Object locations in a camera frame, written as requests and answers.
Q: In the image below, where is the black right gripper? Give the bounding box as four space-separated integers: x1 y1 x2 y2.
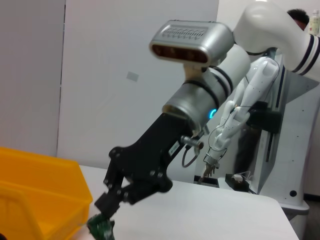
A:
94 113 199 219

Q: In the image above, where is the green plastic wrapper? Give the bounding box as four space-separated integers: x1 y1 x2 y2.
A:
86 213 116 240

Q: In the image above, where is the pale bottle on shelf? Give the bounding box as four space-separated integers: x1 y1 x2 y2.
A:
309 9 320 36

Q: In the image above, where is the yellow plastic bin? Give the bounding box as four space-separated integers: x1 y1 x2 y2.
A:
0 146 94 240

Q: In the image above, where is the right gripper silver connector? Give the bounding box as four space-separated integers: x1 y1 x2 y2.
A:
179 134 205 151

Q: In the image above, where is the small black box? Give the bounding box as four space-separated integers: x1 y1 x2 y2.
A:
224 171 254 194

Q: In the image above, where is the white robot stand column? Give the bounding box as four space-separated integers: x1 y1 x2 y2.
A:
249 48 316 216

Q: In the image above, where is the person with black hair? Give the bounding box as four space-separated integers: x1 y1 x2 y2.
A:
286 8 311 32

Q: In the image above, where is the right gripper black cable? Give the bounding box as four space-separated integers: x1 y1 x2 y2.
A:
181 146 200 169

